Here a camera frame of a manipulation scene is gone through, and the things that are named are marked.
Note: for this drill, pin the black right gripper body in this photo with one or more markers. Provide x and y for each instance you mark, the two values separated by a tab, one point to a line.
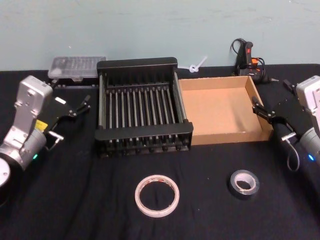
290	110

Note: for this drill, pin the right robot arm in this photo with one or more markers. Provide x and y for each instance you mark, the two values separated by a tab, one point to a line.
312	95

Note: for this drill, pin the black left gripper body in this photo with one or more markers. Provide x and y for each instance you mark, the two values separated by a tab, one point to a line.
60	108

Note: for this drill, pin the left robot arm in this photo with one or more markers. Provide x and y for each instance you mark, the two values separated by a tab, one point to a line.
27	105

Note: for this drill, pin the white tape roll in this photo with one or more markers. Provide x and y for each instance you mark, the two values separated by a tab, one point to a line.
157	213

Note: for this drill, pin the black rack with steel bars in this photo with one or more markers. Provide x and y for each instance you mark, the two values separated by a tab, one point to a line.
142	65

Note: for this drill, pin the clear plastic case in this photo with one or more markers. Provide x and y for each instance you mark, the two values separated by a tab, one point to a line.
75	66

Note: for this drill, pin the shallow brown cardboard tray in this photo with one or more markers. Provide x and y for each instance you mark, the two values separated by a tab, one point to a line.
215	110

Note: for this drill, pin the silver tape roll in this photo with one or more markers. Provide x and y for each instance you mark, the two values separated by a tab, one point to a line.
243	196

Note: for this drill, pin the black table cloth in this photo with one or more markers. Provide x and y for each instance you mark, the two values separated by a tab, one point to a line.
75	200

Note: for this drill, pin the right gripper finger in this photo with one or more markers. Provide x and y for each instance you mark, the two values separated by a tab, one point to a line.
290	86
262	111

